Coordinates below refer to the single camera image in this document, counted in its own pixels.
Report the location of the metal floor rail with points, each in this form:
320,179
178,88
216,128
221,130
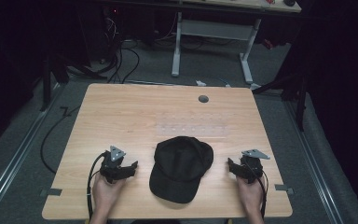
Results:
313,161
15,155

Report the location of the person's left hand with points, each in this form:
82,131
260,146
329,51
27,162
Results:
106,193

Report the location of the person's right hand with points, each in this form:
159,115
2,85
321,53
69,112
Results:
251,194

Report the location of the grey tape strip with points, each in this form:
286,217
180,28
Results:
283,188
53,192

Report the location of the white metal desk frame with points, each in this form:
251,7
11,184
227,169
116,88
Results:
213,37

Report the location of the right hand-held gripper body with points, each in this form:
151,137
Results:
252,165

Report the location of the black baseball cap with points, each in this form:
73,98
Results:
180,168

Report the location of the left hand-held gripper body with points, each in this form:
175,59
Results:
113,165

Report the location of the black metal stand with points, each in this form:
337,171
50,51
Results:
295,93
51,77

